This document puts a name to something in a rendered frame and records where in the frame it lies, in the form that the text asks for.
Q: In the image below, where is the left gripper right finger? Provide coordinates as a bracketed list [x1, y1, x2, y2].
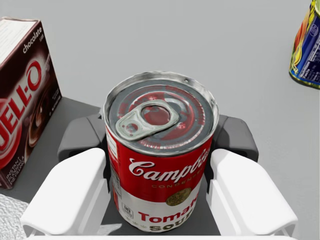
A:
[204, 115, 299, 237]

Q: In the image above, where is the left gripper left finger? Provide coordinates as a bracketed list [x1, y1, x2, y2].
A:
[20, 113, 111, 237]

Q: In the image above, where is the red and white can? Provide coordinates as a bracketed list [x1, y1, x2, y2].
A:
[103, 70, 220, 234]

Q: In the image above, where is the green and blue rectangular can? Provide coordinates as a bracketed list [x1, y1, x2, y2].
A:
[288, 0, 320, 90]

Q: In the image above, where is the red and brown carton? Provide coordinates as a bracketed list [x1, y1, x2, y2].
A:
[0, 16, 63, 190]

